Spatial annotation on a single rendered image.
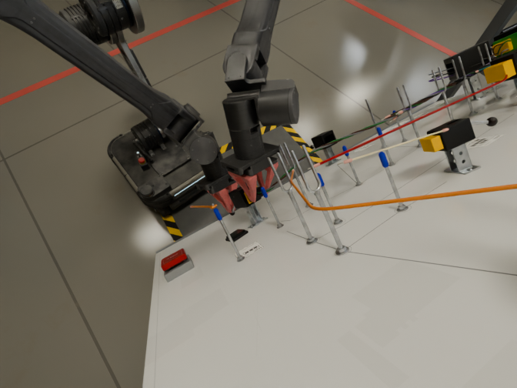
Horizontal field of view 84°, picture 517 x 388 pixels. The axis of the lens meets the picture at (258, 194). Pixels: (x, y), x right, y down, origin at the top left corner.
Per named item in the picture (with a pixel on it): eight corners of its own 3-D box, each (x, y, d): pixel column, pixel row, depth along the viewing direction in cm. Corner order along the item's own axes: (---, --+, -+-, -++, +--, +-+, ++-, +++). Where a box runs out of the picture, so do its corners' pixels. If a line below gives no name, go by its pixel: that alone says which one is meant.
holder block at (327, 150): (324, 162, 100) (312, 135, 99) (345, 158, 89) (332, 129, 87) (313, 167, 99) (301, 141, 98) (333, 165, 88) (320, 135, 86)
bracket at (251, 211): (262, 218, 67) (253, 199, 67) (268, 218, 65) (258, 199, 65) (247, 228, 65) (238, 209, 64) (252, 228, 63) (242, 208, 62)
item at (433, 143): (444, 148, 41) (439, 135, 41) (435, 152, 41) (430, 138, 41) (431, 148, 44) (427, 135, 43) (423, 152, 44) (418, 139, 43)
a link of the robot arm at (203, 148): (187, 102, 66) (163, 130, 67) (181, 101, 55) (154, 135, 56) (227, 137, 70) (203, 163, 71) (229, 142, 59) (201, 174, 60)
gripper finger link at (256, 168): (284, 193, 59) (277, 152, 54) (258, 210, 56) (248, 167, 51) (262, 184, 64) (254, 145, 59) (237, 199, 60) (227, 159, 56)
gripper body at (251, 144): (281, 155, 56) (276, 118, 52) (241, 178, 51) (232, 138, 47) (260, 148, 60) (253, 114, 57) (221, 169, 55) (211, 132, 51)
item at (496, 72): (516, 74, 56) (511, 58, 55) (507, 78, 56) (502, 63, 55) (495, 79, 60) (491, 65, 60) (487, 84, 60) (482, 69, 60)
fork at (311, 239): (310, 245, 42) (268, 157, 39) (304, 243, 43) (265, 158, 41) (320, 239, 42) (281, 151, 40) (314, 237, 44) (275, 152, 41)
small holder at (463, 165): (519, 150, 40) (505, 102, 39) (458, 178, 41) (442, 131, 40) (492, 149, 45) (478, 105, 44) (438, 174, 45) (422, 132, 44)
